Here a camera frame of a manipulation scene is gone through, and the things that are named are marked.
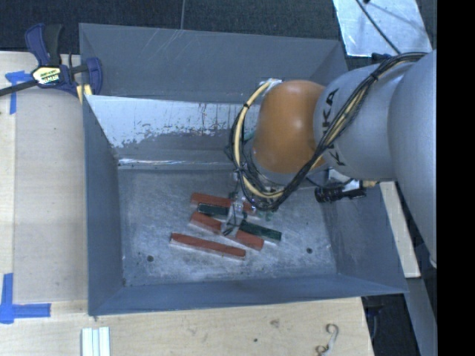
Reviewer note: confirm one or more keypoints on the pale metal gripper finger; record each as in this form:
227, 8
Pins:
229, 228
235, 211

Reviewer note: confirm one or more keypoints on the red-brown flat block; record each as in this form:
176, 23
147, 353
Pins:
206, 221
209, 200
208, 246

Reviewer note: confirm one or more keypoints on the dark green flat block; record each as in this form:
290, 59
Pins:
261, 231

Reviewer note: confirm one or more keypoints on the grey metal bin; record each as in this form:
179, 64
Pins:
208, 69

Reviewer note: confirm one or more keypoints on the pale wood board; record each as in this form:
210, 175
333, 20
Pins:
48, 198

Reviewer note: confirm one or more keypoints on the black cylinder on white bracket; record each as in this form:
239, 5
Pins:
330, 193

